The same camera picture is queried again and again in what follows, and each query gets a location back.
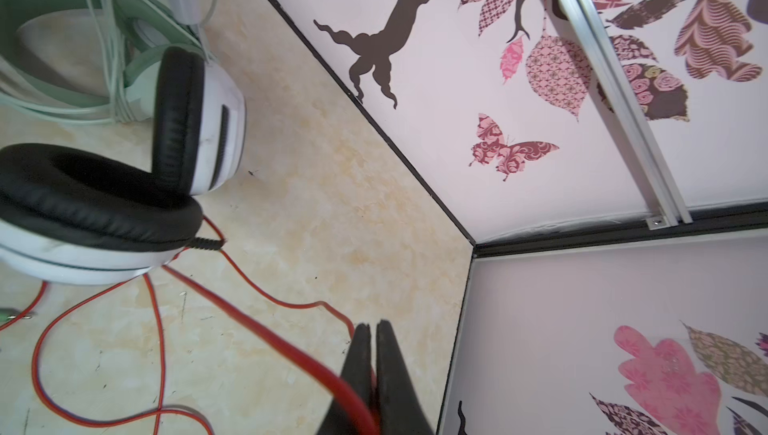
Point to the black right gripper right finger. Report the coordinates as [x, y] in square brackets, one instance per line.
[398, 405]

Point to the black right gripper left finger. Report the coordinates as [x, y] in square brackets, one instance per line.
[357, 373]

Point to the white black headphones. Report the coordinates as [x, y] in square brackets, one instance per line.
[75, 217]

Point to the mint green headphones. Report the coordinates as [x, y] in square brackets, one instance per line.
[111, 74]

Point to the aluminium rail back wall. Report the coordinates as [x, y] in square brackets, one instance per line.
[629, 127]

